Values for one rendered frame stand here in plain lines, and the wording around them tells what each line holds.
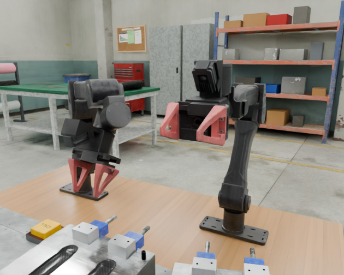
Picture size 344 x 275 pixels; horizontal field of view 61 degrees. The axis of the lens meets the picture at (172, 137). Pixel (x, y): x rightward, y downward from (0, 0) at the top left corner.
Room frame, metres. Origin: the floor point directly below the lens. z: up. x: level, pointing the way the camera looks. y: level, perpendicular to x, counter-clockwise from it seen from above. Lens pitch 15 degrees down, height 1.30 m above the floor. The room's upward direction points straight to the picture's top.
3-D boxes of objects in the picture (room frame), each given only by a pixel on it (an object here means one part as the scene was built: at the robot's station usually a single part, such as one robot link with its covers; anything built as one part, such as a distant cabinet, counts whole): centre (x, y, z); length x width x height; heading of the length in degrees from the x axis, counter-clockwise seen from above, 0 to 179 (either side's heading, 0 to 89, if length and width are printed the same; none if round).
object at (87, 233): (0.66, 0.18, 0.89); 0.13 x 0.05 x 0.05; 153
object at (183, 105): (0.55, -0.06, 1.20); 0.10 x 0.07 x 0.07; 63
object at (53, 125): (4.61, 1.51, 0.51); 2.40 x 1.13 x 1.02; 62
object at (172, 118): (0.49, -0.01, 1.19); 0.09 x 0.07 x 0.07; 153
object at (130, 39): (7.42, 0.99, 1.80); 0.90 x 0.03 x 0.60; 58
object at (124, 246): (0.61, 0.09, 0.89); 0.13 x 0.05 x 0.05; 152
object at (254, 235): (0.79, -0.19, 0.84); 0.20 x 0.07 x 0.08; 63
